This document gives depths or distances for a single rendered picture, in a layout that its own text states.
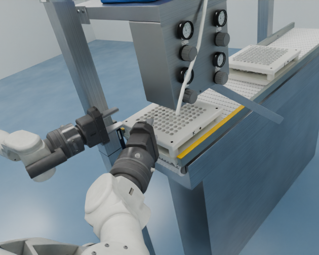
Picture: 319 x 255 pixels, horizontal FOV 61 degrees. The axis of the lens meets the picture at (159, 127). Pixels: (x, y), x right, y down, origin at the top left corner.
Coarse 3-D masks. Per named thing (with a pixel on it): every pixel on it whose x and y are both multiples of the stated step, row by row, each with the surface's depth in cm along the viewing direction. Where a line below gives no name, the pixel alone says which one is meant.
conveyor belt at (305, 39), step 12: (288, 36) 152; (300, 36) 149; (312, 36) 145; (300, 48) 135; (228, 84) 116; (240, 84) 114; (252, 84) 112; (204, 96) 111; (216, 96) 109; (252, 96) 104; (228, 108) 99; (168, 168) 82; (180, 168) 79
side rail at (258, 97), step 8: (312, 48) 123; (304, 56) 117; (312, 56) 122; (296, 64) 112; (288, 72) 108; (272, 80) 104; (280, 80) 105; (264, 88) 100; (272, 88) 102; (256, 96) 96; (264, 96) 100; (240, 112) 90; (232, 120) 89; (224, 128) 86; (216, 136) 84; (200, 144) 79; (208, 144) 82; (192, 152) 78; (184, 160) 76
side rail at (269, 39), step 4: (288, 24) 159; (292, 24) 160; (284, 28) 154; (288, 28) 157; (276, 32) 150; (280, 32) 152; (284, 32) 155; (268, 36) 147; (272, 36) 147; (276, 36) 150; (264, 40) 143; (268, 40) 145; (272, 40) 149; (256, 44) 141; (260, 44) 141; (264, 44) 143; (124, 132) 94; (124, 136) 95
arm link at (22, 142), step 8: (8, 136) 71; (16, 136) 70; (24, 136) 70; (32, 136) 69; (8, 144) 68; (16, 144) 67; (24, 144) 67; (32, 144) 67; (40, 144) 68; (8, 152) 72; (16, 152) 67; (24, 152) 66; (32, 152) 67; (16, 160) 75
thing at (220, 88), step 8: (216, 88) 78; (224, 88) 78; (232, 96) 80; (240, 96) 80; (248, 104) 82; (256, 104) 83; (256, 112) 84; (264, 112) 85; (272, 112) 85; (272, 120) 87; (280, 120) 87
